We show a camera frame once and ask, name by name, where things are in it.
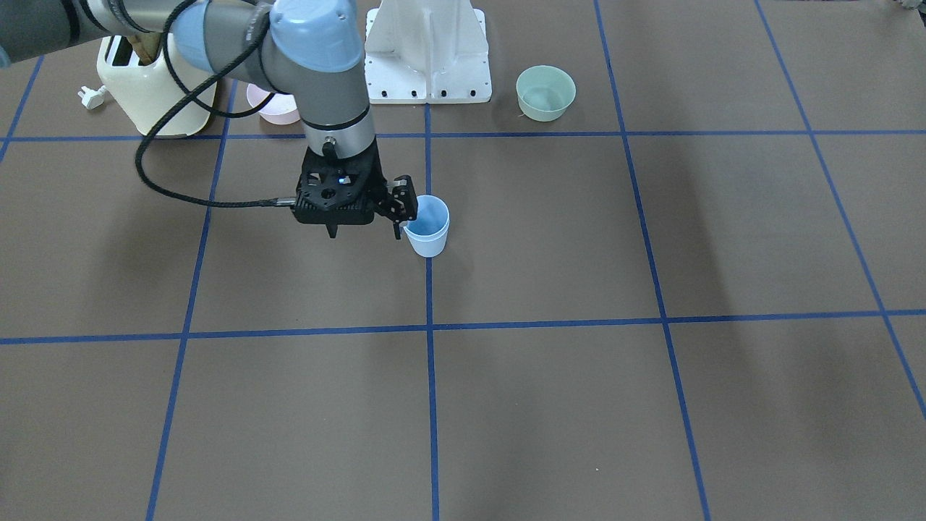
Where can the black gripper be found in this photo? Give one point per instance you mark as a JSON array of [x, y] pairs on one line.
[[381, 189]]

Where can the light blue cup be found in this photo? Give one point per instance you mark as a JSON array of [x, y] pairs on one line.
[[429, 206], [427, 242]]

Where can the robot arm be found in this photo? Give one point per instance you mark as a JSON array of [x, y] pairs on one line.
[[310, 50]]

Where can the pink bowl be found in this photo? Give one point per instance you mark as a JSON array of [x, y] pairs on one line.
[[276, 108]]

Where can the green bowl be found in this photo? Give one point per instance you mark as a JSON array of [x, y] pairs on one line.
[[544, 92]]

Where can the cream toaster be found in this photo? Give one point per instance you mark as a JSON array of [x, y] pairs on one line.
[[146, 92]]

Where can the bread slice in toaster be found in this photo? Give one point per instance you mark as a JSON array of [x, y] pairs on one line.
[[146, 46]]

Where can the white toaster plug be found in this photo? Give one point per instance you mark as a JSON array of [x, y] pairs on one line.
[[92, 99]]

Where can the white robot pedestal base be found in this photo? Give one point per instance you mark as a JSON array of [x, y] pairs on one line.
[[427, 52]]

